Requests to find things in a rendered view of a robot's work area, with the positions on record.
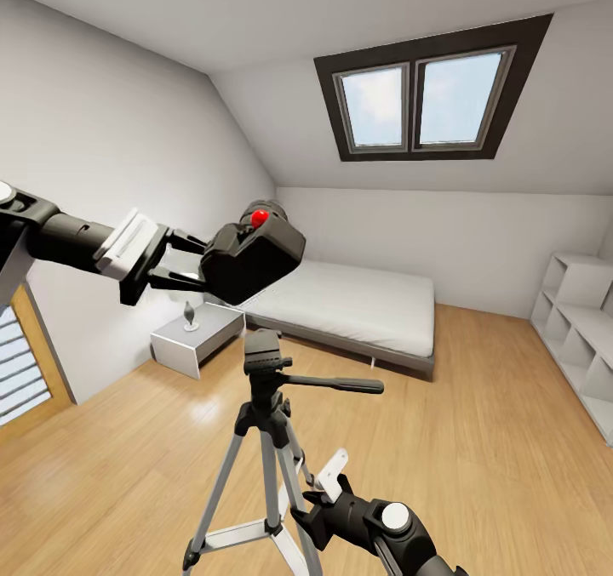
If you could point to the camera tripod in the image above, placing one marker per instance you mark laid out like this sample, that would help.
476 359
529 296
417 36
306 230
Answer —
270 412

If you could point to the nightstand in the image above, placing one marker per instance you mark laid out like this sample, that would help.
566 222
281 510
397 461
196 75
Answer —
178 349

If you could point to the bookcase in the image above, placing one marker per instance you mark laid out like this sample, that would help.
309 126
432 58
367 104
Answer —
578 334

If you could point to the digital camera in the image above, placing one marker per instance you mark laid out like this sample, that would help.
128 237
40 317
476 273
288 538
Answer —
244 258

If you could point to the table lamp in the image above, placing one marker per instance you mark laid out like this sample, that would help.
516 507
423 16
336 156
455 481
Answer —
189 312

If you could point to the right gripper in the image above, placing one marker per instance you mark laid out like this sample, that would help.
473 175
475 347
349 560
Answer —
325 520

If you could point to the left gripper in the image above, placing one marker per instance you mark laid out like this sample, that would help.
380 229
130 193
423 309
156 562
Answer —
87 242

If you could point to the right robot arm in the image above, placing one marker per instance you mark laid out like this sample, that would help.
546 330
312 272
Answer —
389 530

